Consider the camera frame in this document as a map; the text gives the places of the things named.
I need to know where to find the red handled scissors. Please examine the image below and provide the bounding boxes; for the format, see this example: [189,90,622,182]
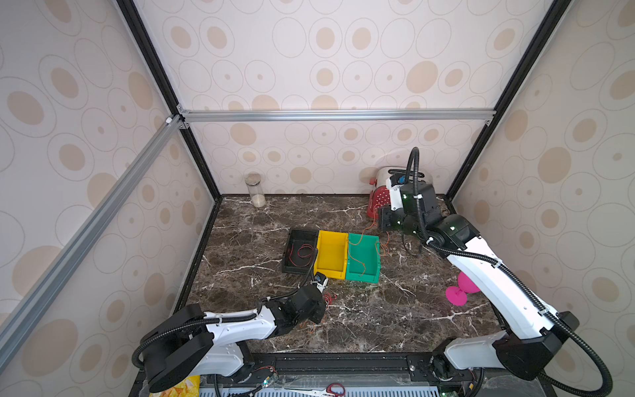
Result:
[306,383,347,397]

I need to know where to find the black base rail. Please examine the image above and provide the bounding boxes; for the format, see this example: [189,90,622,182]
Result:
[130,351,557,397]

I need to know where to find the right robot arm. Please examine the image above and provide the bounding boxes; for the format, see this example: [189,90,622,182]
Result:
[369,175,614,396]

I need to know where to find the aluminium frame bar back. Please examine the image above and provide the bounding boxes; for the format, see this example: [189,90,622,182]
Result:
[182,109,496,123]

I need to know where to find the black plastic bin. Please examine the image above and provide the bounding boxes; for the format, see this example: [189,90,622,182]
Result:
[281,229,318,275]

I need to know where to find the green plastic bin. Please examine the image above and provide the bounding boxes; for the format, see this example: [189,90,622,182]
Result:
[346,233,381,284]

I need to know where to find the red polka dot toaster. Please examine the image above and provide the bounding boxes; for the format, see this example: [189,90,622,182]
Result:
[367,166,433,219]

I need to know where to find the yellow snack bag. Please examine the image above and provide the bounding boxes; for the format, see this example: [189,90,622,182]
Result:
[149,375,200,397]

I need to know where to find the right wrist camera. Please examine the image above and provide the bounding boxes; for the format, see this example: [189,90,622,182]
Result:
[385,174,405,211]

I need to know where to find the pink plastic goblet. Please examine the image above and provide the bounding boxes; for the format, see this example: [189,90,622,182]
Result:
[446,272,481,306]

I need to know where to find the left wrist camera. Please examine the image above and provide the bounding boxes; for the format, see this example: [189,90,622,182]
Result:
[311,272,328,294]

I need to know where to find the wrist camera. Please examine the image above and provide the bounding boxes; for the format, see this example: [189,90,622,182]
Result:
[311,272,328,294]
[385,174,405,211]

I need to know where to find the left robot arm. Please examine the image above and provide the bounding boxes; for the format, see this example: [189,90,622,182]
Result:
[132,273,328,393]

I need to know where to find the glass jar with lid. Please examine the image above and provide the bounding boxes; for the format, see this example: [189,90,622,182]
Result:
[245,172,266,208]

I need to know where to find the aluminium frame bar left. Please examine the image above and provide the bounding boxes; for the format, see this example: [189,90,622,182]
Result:
[1,114,184,372]

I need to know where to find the aluminium frame bar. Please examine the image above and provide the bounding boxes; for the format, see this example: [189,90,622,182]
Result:
[182,109,496,123]
[1,114,184,372]

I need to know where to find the yellow plastic bin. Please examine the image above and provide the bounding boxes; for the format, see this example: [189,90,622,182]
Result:
[314,230,349,280]

